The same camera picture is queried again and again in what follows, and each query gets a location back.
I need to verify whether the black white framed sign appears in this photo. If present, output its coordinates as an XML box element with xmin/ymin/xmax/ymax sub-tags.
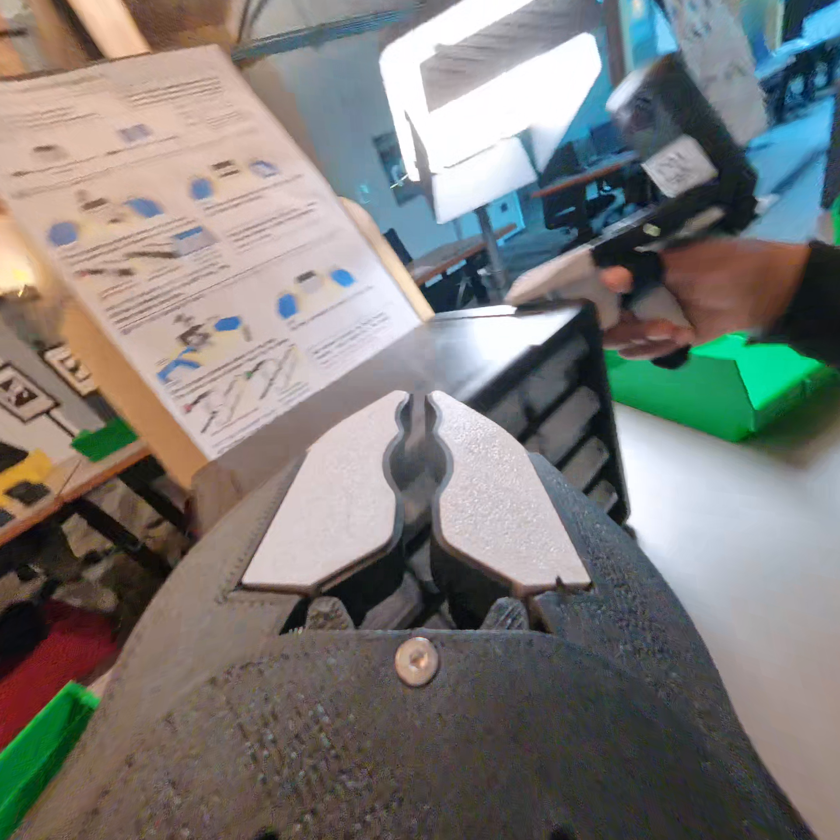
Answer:
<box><xmin>42</xmin><ymin>343</ymin><xmax>101</xmax><ymax>399</ymax></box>
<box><xmin>0</xmin><ymin>364</ymin><xmax>58</xmax><ymax>425</ymax></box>

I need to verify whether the printed instruction sheet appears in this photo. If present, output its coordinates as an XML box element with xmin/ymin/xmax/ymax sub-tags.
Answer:
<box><xmin>0</xmin><ymin>45</ymin><xmax>422</xmax><ymax>462</ymax></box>

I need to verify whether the person's right hand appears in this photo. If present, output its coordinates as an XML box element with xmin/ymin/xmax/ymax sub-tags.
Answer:
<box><xmin>599</xmin><ymin>238</ymin><xmax>812</xmax><ymax>362</ymax></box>

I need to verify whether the long office table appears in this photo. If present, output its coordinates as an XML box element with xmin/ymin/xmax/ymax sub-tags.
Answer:
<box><xmin>530</xmin><ymin>152</ymin><xmax>639</xmax><ymax>199</ymax></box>

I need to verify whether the bank of clear drawers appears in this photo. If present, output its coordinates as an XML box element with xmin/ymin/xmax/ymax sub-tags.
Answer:
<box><xmin>489</xmin><ymin>335</ymin><xmax>622</xmax><ymax>521</ymax></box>

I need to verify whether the black drawer cabinet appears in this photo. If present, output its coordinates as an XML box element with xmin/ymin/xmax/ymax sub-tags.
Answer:
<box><xmin>190</xmin><ymin>303</ymin><xmax>632</xmax><ymax>527</ymax></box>

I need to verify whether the green plastic bin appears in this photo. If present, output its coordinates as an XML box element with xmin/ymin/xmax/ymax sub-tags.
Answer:
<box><xmin>604</xmin><ymin>331</ymin><xmax>840</xmax><ymax>443</ymax></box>
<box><xmin>0</xmin><ymin>681</ymin><xmax>101</xmax><ymax>823</ymax></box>

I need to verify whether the pale desk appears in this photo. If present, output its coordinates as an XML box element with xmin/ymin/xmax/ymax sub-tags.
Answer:
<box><xmin>610</xmin><ymin>98</ymin><xmax>840</xmax><ymax>840</ymax></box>

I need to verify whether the small wooden table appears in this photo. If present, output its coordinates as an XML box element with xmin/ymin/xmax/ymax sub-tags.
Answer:
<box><xmin>407</xmin><ymin>223</ymin><xmax>519</xmax><ymax>284</ymax></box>

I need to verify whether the small green hanging bin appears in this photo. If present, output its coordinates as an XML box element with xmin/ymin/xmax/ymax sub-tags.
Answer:
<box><xmin>71</xmin><ymin>416</ymin><xmax>140</xmax><ymax>463</ymax></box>

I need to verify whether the yellow black box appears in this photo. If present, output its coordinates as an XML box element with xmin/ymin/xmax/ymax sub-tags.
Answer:
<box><xmin>0</xmin><ymin>449</ymin><xmax>55</xmax><ymax>511</ymax></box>

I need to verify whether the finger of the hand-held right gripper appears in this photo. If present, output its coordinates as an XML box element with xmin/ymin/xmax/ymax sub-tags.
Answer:
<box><xmin>504</xmin><ymin>251</ymin><xmax>623</xmax><ymax>330</ymax></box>

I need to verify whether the red floor object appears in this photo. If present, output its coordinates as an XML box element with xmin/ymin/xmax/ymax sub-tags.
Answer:
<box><xmin>0</xmin><ymin>600</ymin><xmax>123</xmax><ymax>750</ymax></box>

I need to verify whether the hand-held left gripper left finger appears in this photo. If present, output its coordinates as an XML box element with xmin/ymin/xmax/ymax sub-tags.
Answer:
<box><xmin>241</xmin><ymin>390</ymin><xmax>411</xmax><ymax>595</ymax></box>

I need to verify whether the wooden work table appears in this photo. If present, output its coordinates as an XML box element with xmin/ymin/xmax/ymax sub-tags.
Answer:
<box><xmin>0</xmin><ymin>438</ymin><xmax>153</xmax><ymax>547</ymax></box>

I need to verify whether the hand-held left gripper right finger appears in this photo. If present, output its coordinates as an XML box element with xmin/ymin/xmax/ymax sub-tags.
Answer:
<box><xmin>427</xmin><ymin>390</ymin><xmax>593</xmax><ymax>599</ymax></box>

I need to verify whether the wooden board on white stand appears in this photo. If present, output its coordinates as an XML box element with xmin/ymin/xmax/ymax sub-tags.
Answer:
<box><xmin>663</xmin><ymin>0</ymin><xmax>770</xmax><ymax>145</ymax></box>

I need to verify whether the softbox light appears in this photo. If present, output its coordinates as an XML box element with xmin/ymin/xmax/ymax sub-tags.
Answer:
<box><xmin>379</xmin><ymin>0</ymin><xmax>605</xmax><ymax>225</ymax></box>

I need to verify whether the metal light stand pole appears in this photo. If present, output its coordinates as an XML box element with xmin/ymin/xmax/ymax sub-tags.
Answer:
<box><xmin>476</xmin><ymin>206</ymin><xmax>511</xmax><ymax>304</ymax></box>

